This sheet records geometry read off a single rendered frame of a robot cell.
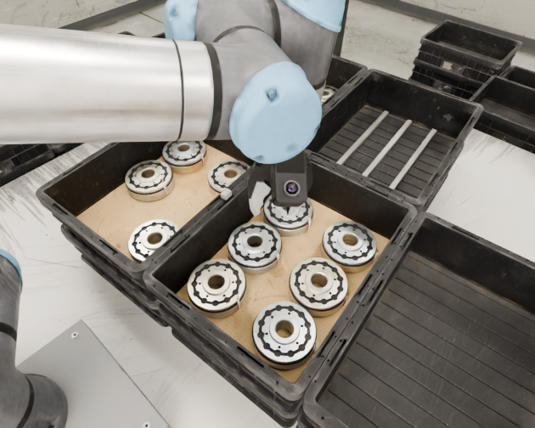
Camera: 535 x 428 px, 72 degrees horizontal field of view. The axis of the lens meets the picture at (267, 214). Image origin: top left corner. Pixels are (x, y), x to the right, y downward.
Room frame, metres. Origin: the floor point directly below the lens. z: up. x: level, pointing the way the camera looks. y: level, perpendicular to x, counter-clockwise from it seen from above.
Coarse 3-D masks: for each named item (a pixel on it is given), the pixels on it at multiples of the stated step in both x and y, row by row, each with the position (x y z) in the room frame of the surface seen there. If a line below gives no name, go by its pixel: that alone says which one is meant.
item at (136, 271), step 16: (112, 144) 0.61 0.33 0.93; (64, 176) 0.52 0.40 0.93; (240, 176) 0.52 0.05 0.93; (48, 208) 0.44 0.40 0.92; (64, 208) 0.43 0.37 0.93; (208, 208) 0.43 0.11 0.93; (80, 224) 0.40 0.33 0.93; (192, 224) 0.40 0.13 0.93; (96, 240) 0.36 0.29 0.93; (176, 240) 0.36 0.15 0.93; (112, 256) 0.33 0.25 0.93; (128, 272) 0.31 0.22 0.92
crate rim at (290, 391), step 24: (240, 192) 0.47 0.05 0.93; (384, 192) 0.47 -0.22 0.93; (216, 216) 0.42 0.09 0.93; (408, 216) 0.42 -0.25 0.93; (384, 264) 0.32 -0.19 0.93; (360, 288) 0.27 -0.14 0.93; (192, 312) 0.23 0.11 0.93; (216, 336) 0.20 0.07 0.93; (336, 336) 0.20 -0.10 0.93; (240, 360) 0.17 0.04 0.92; (312, 360) 0.17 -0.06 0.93; (288, 384) 0.14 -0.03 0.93
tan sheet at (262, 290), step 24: (336, 216) 0.50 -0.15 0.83; (288, 240) 0.43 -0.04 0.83; (312, 240) 0.43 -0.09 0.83; (384, 240) 0.43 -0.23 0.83; (288, 264) 0.38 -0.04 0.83; (216, 288) 0.33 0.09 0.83; (264, 288) 0.33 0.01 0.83; (288, 288) 0.33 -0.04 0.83; (240, 312) 0.28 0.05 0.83; (336, 312) 0.28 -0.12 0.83; (240, 336) 0.24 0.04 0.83; (288, 336) 0.24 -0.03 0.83
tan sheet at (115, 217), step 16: (160, 160) 0.67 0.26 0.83; (208, 160) 0.67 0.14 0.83; (176, 176) 0.62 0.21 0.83; (192, 176) 0.62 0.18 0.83; (112, 192) 0.57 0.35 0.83; (128, 192) 0.57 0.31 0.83; (176, 192) 0.57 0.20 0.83; (192, 192) 0.57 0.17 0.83; (208, 192) 0.57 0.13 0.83; (96, 208) 0.52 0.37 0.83; (112, 208) 0.52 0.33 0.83; (128, 208) 0.52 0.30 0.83; (144, 208) 0.52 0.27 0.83; (160, 208) 0.52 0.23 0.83; (176, 208) 0.52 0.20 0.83; (192, 208) 0.52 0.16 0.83; (96, 224) 0.48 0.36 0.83; (112, 224) 0.48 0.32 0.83; (128, 224) 0.48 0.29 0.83; (112, 240) 0.43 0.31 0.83; (128, 240) 0.43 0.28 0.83; (128, 256) 0.40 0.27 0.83
